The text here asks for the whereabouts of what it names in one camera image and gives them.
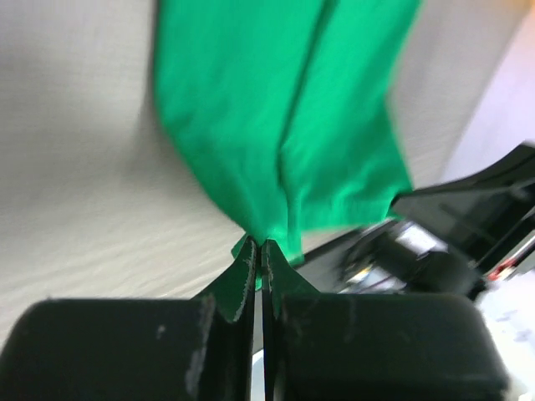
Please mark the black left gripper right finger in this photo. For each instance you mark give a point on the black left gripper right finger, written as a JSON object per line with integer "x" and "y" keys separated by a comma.
{"x": 279, "y": 280}

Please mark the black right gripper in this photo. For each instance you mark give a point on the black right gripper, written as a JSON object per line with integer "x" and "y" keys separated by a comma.
{"x": 458, "y": 237}

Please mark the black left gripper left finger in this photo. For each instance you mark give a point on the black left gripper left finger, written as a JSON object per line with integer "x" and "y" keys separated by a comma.
{"x": 221, "y": 347}

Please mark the green t-shirt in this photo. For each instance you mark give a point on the green t-shirt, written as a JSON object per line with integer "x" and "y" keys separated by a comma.
{"x": 280, "y": 109}

